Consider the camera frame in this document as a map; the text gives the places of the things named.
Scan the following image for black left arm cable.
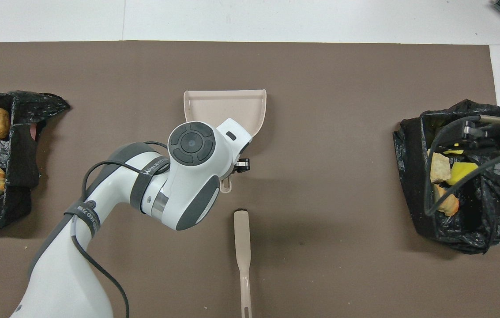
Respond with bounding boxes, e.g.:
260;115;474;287
71;140;171;318

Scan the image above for beige hand brush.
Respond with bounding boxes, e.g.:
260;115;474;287
233;208;253;318

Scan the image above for orange striped croissant toy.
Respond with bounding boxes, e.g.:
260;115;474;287
433;183;460;217

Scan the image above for beige plastic dustpan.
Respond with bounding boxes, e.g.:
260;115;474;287
183;89;267;194

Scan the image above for black bag bin, yellow wedge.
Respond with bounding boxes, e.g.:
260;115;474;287
393;98;500;254

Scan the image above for small yellow sponge piece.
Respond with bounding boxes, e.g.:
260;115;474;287
446;162;481;186

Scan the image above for brown table mat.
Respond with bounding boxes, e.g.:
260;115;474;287
0;41;500;318

